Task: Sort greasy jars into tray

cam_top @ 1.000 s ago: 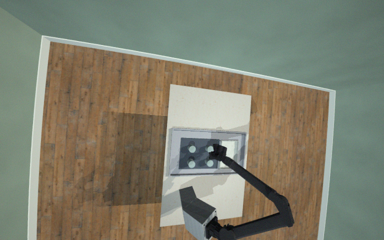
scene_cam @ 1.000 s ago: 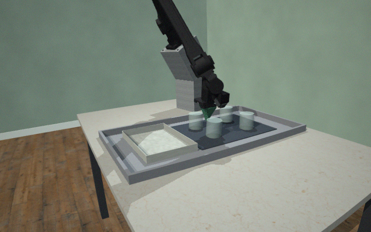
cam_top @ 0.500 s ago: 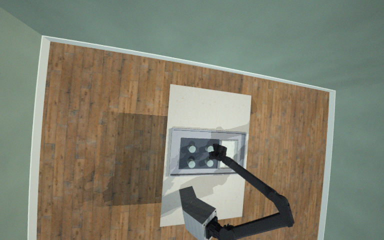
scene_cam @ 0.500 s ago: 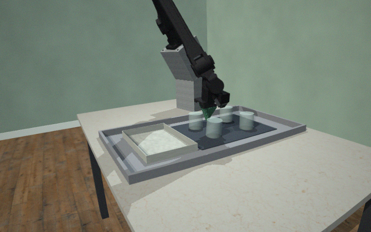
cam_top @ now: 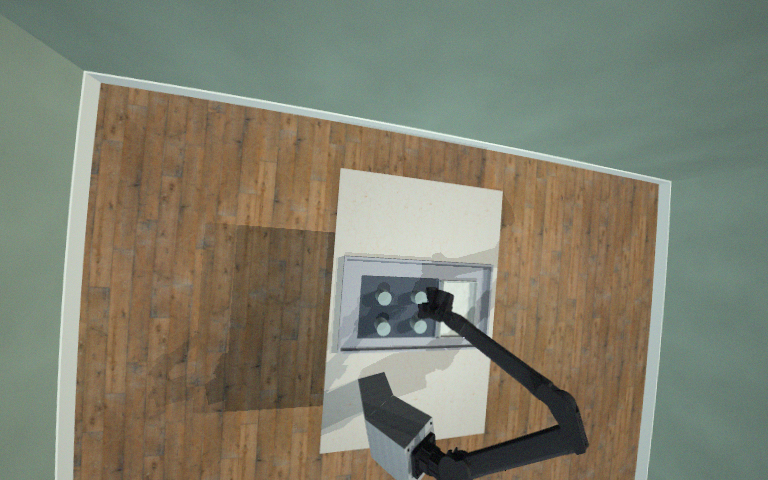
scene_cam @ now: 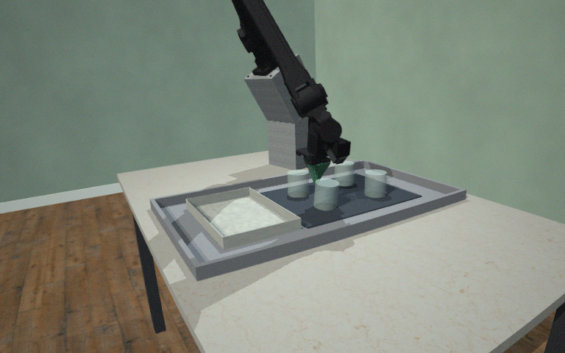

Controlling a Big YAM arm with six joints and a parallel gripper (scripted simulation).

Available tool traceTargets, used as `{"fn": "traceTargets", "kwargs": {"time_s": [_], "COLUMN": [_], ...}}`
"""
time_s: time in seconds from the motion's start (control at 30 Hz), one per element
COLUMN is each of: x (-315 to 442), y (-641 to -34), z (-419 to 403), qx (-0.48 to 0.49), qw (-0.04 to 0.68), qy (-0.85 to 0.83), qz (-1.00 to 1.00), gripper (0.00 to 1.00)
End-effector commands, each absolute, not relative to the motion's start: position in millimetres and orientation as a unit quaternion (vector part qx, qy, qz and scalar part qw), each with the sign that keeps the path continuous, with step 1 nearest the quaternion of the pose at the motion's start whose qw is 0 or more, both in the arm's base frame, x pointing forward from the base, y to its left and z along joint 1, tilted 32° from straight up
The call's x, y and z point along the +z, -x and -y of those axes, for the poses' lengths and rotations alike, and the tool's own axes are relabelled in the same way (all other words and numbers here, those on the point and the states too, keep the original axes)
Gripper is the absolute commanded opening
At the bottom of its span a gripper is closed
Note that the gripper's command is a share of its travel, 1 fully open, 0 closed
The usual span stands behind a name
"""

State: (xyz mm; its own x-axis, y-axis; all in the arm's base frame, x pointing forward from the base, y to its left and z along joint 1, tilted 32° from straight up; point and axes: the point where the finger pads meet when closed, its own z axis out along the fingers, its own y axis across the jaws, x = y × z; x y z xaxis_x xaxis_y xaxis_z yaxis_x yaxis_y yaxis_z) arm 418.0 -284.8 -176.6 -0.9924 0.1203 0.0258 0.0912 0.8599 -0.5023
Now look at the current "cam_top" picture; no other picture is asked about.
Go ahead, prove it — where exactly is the clear glass jar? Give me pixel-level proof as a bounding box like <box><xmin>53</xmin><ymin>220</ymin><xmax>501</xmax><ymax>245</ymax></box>
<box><xmin>375</xmin><ymin>289</ymin><xmax>392</xmax><ymax>306</ymax></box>
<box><xmin>374</xmin><ymin>317</ymin><xmax>391</xmax><ymax>336</ymax></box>
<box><xmin>411</xmin><ymin>290</ymin><xmax>427</xmax><ymax>304</ymax></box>
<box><xmin>410</xmin><ymin>316</ymin><xmax>427</xmax><ymax>334</ymax></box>

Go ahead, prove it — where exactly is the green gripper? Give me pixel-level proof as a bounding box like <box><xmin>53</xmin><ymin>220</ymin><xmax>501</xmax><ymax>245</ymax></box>
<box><xmin>418</xmin><ymin>302</ymin><xmax>434</xmax><ymax>319</ymax></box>

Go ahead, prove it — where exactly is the white shallow tray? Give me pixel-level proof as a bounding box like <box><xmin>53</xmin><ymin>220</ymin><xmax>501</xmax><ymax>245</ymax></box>
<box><xmin>437</xmin><ymin>280</ymin><xmax>478</xmax><ymax>338</ymax></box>

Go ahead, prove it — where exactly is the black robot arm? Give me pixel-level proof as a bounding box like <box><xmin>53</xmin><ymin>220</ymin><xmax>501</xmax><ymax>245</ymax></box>
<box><xmin>411</xmin><ymin>287</ymin><xmax>589</xmax><ymax>480</ymax></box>

